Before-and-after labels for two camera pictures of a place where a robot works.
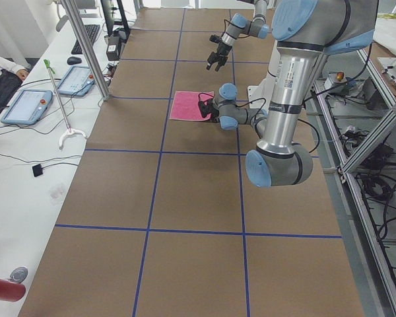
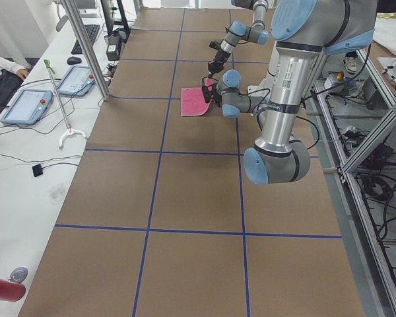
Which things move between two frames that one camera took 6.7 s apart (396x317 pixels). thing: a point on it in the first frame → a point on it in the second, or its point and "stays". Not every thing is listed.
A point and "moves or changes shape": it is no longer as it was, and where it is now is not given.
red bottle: (4, 290) stays
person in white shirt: (4, 78) stays
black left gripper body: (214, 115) → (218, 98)
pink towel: (185, 105) moves or changes shape
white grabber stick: (68, 130) stays
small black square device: (37, 170) stays
